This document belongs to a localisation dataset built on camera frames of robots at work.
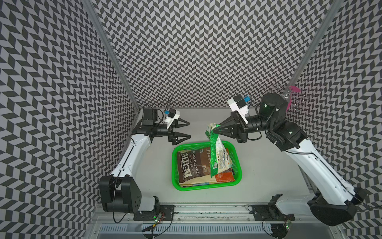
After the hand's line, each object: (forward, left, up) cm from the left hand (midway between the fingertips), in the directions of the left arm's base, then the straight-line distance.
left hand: (188, 130), depth 70 cm
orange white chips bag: (-15, -19, -19) cm, 31 cm away
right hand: (-13, -11, +16) cm, 23 cm away
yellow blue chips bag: (-18, -5, -22) cm, 29 cm away
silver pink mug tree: (+35, -72, -11) cm, 81 cm away
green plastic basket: (+1, +7, -19) cm, 20 cm away
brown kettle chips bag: (-11, -3, -16) cm, 20 cm away
